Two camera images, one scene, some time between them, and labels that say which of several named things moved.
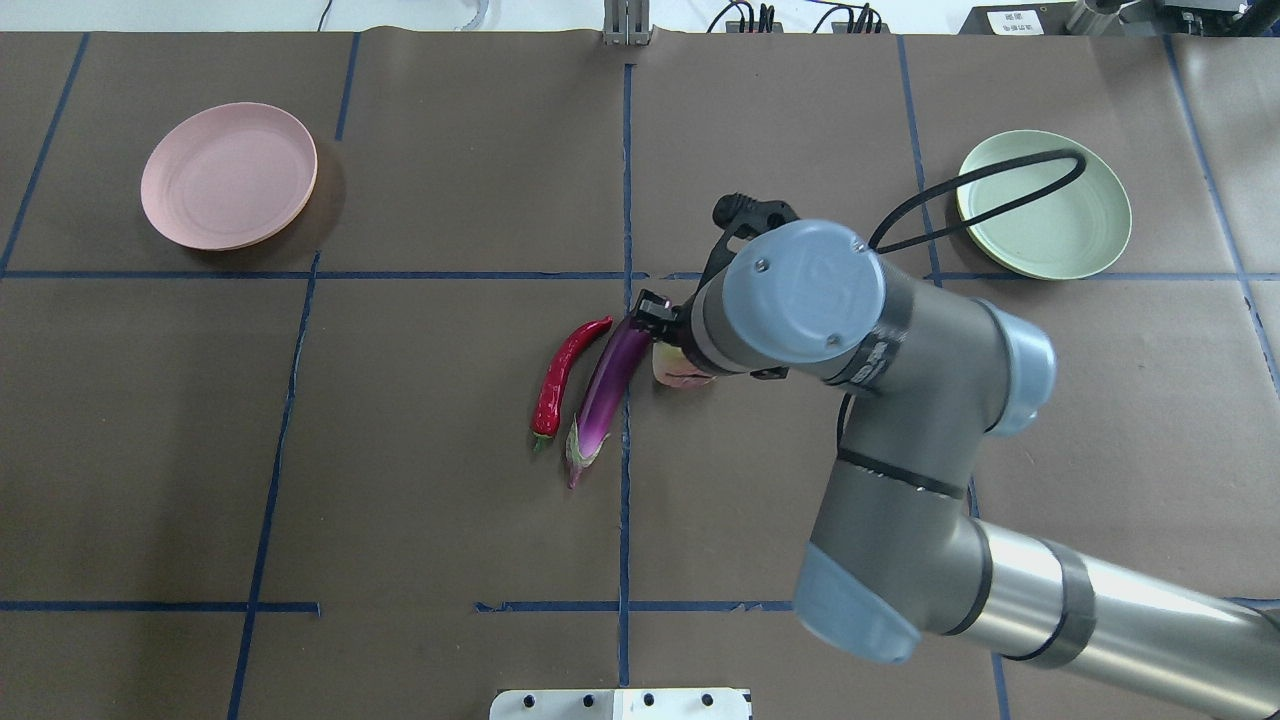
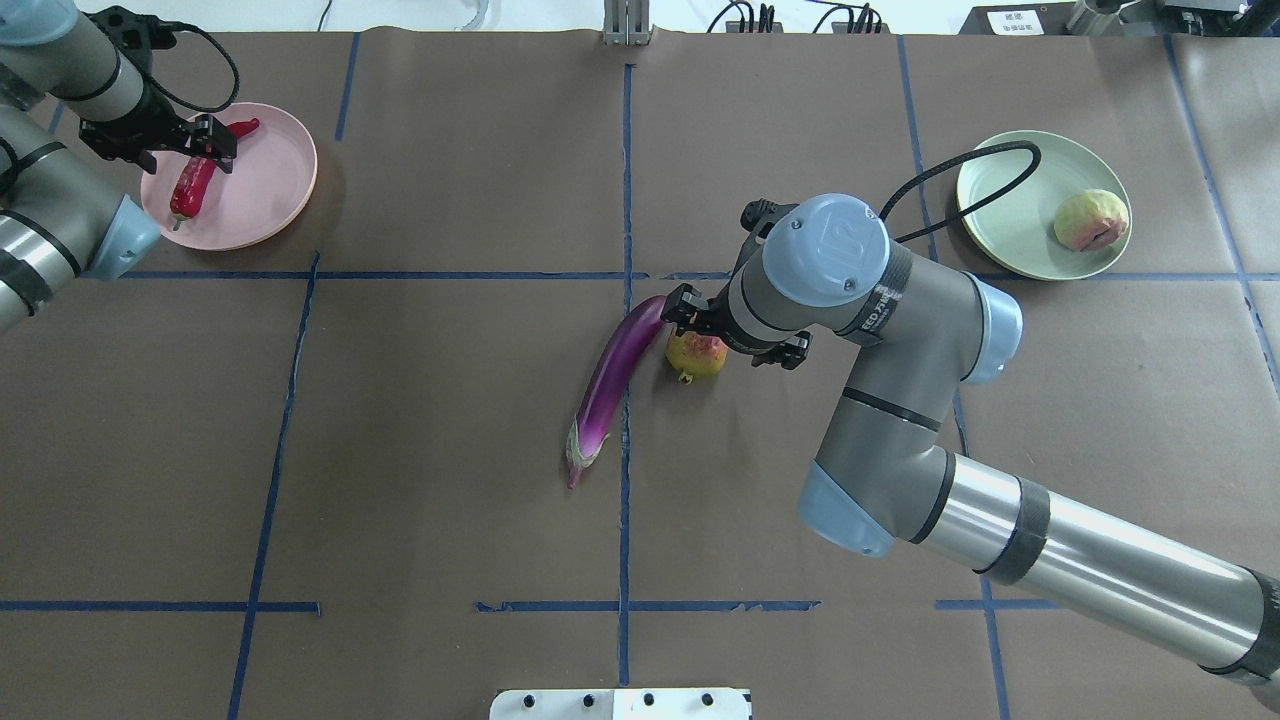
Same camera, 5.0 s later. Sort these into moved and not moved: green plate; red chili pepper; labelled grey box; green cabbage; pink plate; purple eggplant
Moved: red chili pepper; green cabbage
Not moved: purple eggplant; labelled grey box; pink plate; green plate
